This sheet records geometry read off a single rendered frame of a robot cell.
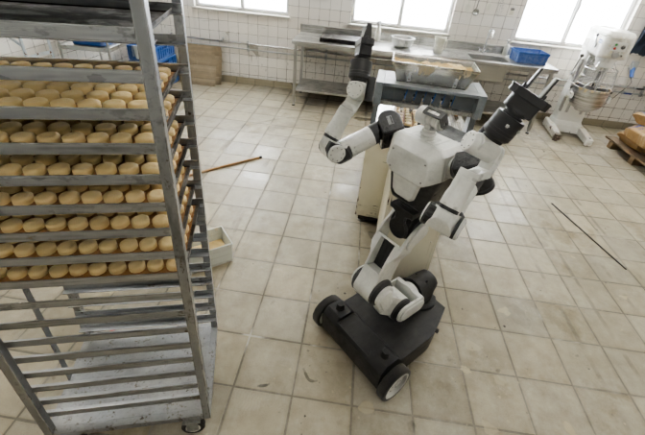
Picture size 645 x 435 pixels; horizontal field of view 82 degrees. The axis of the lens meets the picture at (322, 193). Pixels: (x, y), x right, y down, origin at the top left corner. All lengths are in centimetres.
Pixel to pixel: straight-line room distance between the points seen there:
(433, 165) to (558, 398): 156
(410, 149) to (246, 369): 142
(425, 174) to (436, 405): 125
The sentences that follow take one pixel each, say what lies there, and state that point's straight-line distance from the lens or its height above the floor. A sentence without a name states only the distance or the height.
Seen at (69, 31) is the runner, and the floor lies 168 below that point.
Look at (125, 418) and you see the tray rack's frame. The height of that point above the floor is 15.
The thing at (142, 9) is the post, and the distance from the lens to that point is 90.
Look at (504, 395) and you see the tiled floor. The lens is 241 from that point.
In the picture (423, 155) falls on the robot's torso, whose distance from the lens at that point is 145.
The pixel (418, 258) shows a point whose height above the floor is 33.
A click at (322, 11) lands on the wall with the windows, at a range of 587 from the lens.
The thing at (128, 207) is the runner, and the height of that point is 123.
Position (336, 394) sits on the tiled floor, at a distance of 213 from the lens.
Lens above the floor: 186
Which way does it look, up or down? 33 degrees down
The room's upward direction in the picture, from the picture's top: 6 degrees clockwise
